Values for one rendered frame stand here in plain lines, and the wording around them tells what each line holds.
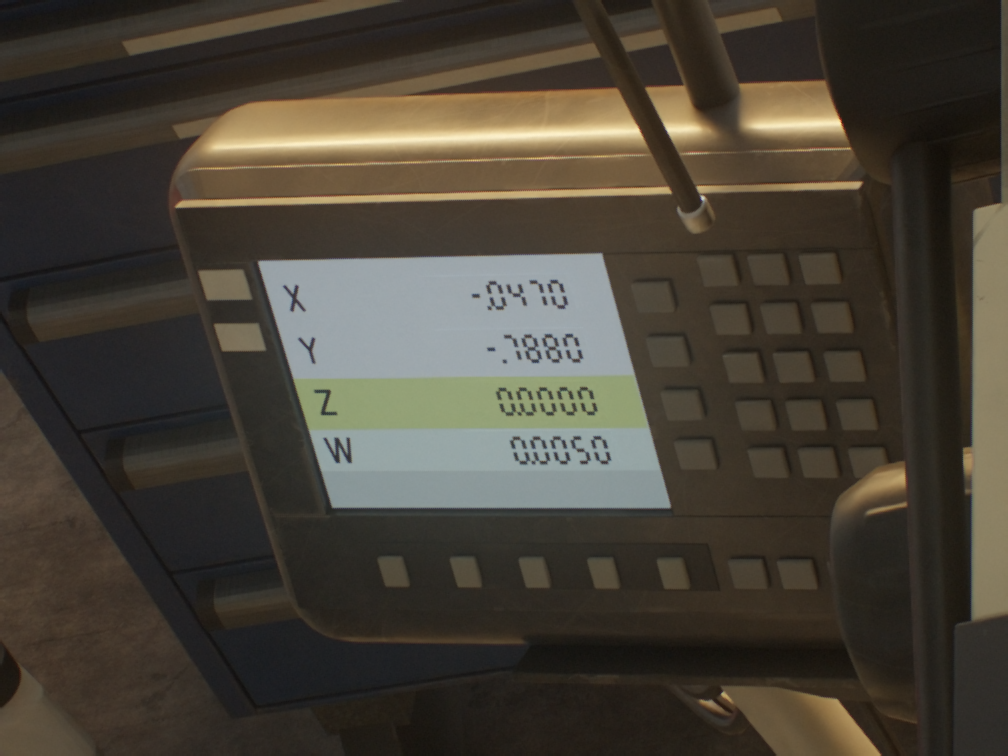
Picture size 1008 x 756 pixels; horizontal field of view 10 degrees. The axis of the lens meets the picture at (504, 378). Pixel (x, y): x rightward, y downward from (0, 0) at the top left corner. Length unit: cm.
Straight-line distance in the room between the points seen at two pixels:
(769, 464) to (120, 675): 184
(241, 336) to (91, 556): 183
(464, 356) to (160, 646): 178
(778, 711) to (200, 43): 93
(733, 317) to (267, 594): 142
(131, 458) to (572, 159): 132
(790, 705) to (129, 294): 103
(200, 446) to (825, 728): 111
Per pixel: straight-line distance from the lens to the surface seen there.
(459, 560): 231
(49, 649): 408
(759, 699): 244
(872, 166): 141
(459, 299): 225
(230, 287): 229
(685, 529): 226
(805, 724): 244
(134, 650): 404
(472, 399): 227
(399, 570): 233
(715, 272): 219
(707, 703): 247
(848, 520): 144
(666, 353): 222
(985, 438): 121
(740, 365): 221
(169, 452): 350
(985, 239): 125
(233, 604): 360
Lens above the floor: 274
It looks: 42 degrees down
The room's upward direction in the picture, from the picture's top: 30 degrees counter-clockwise
